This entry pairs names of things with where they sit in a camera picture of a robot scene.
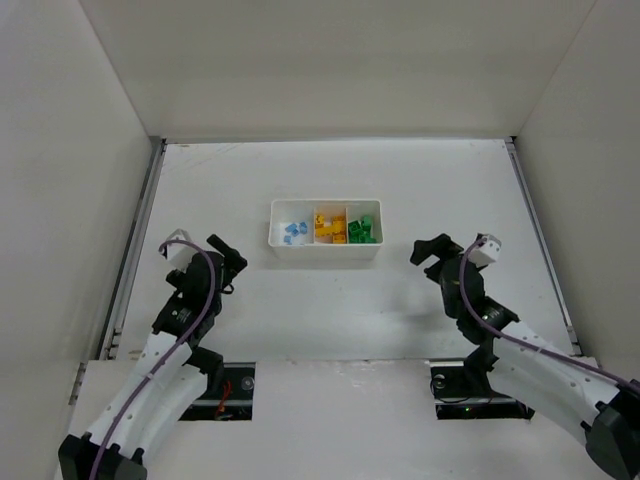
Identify green curved lego brick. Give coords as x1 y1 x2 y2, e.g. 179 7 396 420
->
359 232 377 244
348 220 363 236

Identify yellow rectangular lego brick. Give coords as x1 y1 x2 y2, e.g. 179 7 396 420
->
315 223 345 238

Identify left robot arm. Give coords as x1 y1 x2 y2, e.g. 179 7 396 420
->
58 233 248 479

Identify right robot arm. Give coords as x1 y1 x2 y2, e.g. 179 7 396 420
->
411 235 639 479

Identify white three-compartment tray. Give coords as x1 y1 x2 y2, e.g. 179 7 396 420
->
268 199 384 261

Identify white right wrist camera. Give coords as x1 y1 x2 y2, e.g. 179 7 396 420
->
468 234 502 269

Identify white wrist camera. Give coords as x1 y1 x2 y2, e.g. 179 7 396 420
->
159 229 196 271
468 234 502 269

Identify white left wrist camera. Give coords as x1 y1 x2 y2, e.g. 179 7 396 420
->
159 229 196 271

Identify right aluminium rail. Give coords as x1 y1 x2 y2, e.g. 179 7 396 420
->
504 136 584 356

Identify aluminium rail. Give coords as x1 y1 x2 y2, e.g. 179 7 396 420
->
67 137 167 406
504 136 584 356

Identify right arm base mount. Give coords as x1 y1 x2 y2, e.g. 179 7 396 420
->
429 347 535 421

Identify left aluminium rail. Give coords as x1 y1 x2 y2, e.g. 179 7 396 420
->
67 137 167 406

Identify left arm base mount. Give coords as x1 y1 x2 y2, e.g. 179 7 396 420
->
180 347 256 422

